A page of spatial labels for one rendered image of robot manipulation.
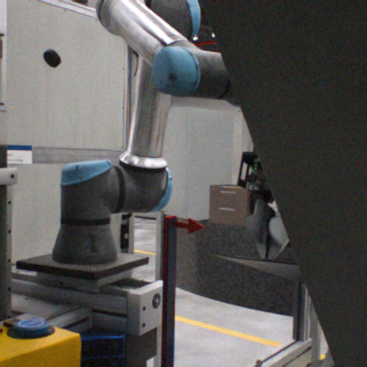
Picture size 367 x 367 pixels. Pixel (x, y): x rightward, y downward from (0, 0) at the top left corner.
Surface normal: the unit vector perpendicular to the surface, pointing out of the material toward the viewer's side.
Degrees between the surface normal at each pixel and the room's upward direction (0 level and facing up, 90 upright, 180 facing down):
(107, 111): 90
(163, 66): 90
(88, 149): 90
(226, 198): 90
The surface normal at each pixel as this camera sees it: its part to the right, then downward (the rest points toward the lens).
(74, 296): -0.46, 0.04
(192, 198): 0.77, 0.05
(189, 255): -0.81, 0.01
